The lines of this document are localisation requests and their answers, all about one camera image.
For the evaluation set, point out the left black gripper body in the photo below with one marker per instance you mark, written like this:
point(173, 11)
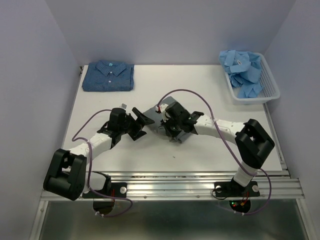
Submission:
point(131, 126)

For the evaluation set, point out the grey long sleeve shirt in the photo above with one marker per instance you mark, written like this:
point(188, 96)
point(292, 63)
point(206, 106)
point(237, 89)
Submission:
point(157, 128)

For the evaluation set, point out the crumpled light blue shirt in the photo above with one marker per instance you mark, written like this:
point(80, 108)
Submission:
point(244, 70)

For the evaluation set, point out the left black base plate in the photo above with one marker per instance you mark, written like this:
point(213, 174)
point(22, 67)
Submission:
point(116, 190)

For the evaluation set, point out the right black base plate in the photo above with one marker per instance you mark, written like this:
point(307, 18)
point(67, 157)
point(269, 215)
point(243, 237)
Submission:
point(222, 188)

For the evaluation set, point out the white plastic basket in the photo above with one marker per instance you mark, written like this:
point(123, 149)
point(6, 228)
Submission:
point(270, 88)

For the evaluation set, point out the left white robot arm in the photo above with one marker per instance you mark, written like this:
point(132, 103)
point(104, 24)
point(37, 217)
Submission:
point(70, 170)

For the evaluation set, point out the folded dark blue checked shirt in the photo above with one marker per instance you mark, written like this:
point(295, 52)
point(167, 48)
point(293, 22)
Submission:
point(109, 76)

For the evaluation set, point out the aluminium mounting rail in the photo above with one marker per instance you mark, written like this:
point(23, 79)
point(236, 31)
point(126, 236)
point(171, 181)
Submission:
point(171, 186)

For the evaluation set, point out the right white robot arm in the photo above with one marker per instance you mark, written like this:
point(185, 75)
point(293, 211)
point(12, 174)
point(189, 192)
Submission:
point(253, 142)

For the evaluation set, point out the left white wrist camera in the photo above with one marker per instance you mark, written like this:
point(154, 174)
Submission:
point(123, 106)

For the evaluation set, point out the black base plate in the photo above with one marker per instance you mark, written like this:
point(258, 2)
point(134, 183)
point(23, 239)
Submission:
point(116, 190)
point(222, 188)

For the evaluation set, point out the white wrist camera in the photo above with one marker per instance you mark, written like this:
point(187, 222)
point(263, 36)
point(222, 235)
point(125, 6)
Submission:
point(123, 106)
point(161, 109)

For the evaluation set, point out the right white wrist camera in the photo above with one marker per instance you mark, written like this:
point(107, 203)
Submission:
point(161, 109)

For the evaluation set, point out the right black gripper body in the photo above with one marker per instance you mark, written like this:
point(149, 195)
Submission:
point(172, 126)

